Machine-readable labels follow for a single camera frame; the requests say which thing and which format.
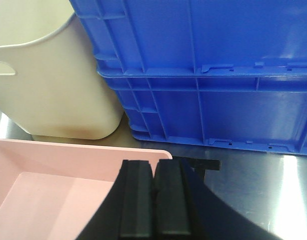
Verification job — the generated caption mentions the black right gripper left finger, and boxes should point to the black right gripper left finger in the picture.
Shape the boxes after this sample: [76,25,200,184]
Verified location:
[77,160,153,240]

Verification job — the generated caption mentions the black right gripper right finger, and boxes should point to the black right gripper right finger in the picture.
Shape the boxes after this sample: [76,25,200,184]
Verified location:
[154,158,279,240]

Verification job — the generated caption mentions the pink plastic bin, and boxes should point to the pink plastic bin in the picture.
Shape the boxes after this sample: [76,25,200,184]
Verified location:
[0,139,172,240]

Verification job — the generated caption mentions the blue crate lower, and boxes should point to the blue crate lower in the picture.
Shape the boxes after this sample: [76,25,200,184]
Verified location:
[103,74,307,155]

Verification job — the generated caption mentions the cream plastic basket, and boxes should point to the cream plastic basket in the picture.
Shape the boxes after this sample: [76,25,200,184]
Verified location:
[0,0,124,140]

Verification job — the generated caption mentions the large blue crate upper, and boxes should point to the large blue crate upper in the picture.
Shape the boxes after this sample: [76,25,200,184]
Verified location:
[71,0,307,78]

